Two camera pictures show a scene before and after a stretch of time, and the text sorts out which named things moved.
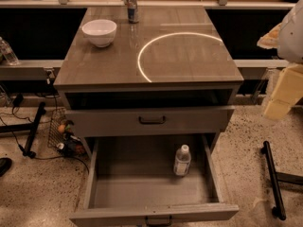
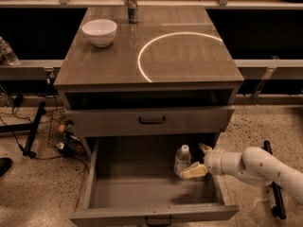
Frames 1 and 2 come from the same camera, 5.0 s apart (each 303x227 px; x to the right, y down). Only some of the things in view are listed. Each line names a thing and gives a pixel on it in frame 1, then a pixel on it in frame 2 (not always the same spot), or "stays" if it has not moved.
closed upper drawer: x=150 y=122 stays
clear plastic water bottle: x=183 y=160 stays
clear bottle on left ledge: x=8 y=53 stays
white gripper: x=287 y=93 -> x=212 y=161
